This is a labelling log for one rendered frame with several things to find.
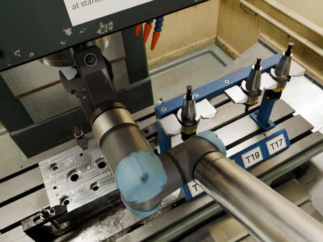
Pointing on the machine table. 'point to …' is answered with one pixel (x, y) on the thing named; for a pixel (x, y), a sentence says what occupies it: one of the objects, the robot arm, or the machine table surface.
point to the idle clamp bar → (150, 132)
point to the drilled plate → (86, 205)
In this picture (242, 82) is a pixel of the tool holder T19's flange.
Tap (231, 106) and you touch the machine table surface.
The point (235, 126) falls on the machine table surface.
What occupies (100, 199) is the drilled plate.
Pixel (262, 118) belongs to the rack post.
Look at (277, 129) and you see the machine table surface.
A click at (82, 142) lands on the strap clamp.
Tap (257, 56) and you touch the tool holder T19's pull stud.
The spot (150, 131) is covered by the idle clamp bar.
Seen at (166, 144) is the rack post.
